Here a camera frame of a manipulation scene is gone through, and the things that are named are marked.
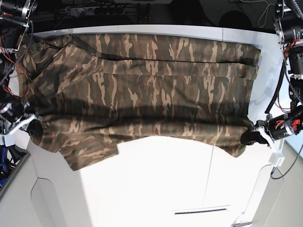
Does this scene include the camouflage T-shirt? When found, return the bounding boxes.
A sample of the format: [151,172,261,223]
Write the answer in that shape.
[15,33,262,171]

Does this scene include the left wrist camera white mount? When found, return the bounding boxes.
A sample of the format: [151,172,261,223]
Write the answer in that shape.
[258,126,285,168]

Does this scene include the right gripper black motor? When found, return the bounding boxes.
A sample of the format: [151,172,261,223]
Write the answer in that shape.
[0,103,43,138]

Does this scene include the black braided camera cable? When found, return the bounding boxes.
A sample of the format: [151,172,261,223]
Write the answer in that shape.
[271,139,303,179]

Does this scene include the blue and black clutter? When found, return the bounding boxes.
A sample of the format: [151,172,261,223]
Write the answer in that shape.
[0,145,29,190]

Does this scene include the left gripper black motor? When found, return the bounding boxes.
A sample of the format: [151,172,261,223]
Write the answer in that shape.
[241,113,303,146]

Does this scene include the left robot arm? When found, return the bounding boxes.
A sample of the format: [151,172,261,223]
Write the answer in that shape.
[241,0,303,144]

